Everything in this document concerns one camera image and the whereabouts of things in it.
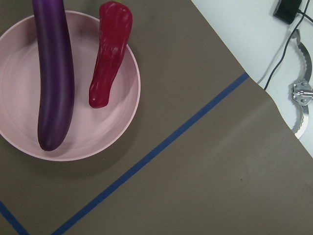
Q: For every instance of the small black usb device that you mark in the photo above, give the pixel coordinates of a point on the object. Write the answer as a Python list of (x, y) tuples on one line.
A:
[(286, 10)]

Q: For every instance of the green handled reacher stick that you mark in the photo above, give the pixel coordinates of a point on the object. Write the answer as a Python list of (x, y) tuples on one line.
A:
[(302, 91)]

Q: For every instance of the red toy chili pepper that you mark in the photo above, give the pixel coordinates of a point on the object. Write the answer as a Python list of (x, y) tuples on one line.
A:
[(115, 25)]

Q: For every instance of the purple toy eggplant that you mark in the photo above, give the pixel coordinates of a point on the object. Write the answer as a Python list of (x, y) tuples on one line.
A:
[(56, 73)]

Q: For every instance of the pink plate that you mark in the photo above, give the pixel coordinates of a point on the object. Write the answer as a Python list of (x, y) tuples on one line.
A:
[(91, 130)]

